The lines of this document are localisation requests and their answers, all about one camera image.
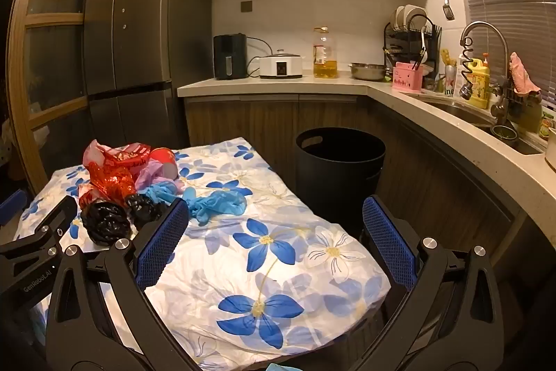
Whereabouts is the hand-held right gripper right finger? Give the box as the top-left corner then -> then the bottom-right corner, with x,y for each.
352,194 -> 505,371

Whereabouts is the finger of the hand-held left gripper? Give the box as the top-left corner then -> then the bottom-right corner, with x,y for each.
0,188 -> 27,229
0,195 -> 80,267

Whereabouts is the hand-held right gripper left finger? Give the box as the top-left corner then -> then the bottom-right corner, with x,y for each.
46,197 -> 196,371

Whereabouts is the black plastic bag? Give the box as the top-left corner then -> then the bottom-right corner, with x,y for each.
80,201 -> 132,245
126,194 -> 169,229

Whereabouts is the blue rubber glove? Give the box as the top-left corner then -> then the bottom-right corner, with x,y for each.
185,187 -> 248,225
141,183 -> 184,207

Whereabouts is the red foil wrapper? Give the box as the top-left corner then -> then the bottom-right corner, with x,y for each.
87,162 -> 136,202

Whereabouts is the pink plastic bag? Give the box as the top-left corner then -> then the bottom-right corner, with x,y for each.
134,161 -> 184,194

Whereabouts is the black round bin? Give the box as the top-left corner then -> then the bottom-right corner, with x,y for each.
295,127 -> 387,239

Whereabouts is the red printed plastic bag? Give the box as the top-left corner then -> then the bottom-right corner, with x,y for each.
83,140 -> 153,172

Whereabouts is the blue floral blanket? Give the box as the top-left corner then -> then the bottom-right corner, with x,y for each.
13,136 -> 392,371

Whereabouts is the wooden base cabinet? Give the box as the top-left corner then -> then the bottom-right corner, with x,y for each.
182,93 -> 526,263

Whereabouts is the steel sink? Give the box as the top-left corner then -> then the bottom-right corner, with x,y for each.
417,95 -> 543,156

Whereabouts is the steel sink strainer cup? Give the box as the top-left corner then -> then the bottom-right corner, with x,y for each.
491,123 -> 520,148

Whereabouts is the pink utensil holder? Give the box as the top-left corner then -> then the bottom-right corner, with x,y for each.
392,62 -> 424,92

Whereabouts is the steel mixing bowl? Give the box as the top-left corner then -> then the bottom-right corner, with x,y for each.
349,62 -> 390,81

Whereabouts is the yellow detergent bottle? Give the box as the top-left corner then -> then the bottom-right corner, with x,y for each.
467,53 -> 491,110

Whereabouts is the grey steel refrigerator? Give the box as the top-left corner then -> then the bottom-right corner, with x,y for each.
82,0 -> 214,163

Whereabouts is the white container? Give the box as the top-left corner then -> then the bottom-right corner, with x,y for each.
543,132 -> 556,172

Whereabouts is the clear cooking oil bottle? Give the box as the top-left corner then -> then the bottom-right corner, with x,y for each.
313,27 -> 338,79

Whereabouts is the black air fryer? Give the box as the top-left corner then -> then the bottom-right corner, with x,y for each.
213,33 -> 248,80

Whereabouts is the wooden glass-panel door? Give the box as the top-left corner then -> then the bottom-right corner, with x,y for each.
6,0 -> 124,193

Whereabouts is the white pump bottle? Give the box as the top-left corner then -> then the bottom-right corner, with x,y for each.
455,53 -> 469,94

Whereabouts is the labelled glass jar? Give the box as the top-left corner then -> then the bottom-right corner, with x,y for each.
539,110 -> 556,141

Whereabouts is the white ladle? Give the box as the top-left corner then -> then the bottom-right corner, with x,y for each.
418,27 -> 430,65

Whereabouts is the black dish rack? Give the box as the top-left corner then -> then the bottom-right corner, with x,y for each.
383,5 -> 443,78

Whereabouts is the white electric cooker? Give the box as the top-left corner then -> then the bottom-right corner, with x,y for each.
259,48 -> 304,80

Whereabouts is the pink cloth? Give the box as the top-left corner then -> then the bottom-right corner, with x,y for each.
509,51 -> 543,98

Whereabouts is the white bowl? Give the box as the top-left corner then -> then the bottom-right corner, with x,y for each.
405,5 -> 428,28

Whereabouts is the steel spring faucet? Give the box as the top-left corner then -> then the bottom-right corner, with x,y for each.
459,21 -> 515,128

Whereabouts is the wire sink caddy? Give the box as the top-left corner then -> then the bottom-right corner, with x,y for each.
490,80 -> 543,134

